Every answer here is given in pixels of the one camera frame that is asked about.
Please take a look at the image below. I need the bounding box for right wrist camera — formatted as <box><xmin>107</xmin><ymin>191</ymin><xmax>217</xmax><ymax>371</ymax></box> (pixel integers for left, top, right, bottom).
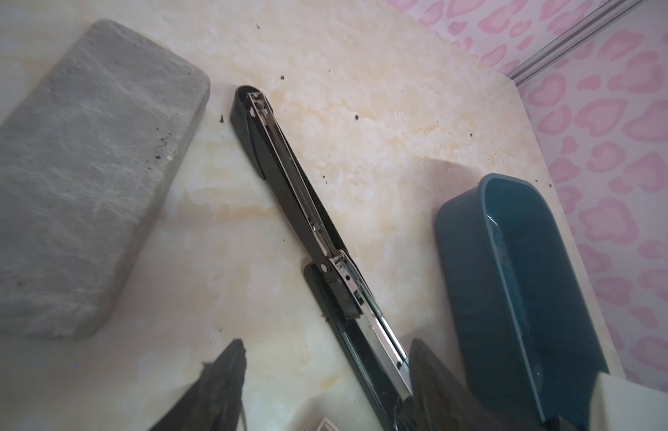
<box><xmin>589</xmin><ymin>373</ymin><xmax>668</xmax><ymax>431</ymax></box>

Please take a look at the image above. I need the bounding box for grey stone block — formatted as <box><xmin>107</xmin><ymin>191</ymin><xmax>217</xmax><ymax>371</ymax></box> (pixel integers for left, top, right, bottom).
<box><xmin>0</xmin><ymin>20</ymin><xmax>211</xmax><ymax>339</ymax></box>

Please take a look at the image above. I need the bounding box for teal plastic tray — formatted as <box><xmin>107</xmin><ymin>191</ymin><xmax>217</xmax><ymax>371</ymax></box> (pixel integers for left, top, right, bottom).
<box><xmin>434</xmin><ymin>173</ymin><xmax>608</xmax><ymax>429</ymax></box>

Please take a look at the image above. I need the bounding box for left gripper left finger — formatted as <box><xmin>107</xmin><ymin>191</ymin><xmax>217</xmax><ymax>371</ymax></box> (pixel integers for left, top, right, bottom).
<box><xmin>152</xmin><ymin>339</ymin><xmax>247</xmax><ymax>430</ymax></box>

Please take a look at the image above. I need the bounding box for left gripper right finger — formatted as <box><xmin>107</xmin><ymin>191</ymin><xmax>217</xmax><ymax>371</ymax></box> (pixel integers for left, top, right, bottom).
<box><xmin>409</xmin><ymin>339</ymin><xmax>528</xmax><ymax>430</ymax></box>

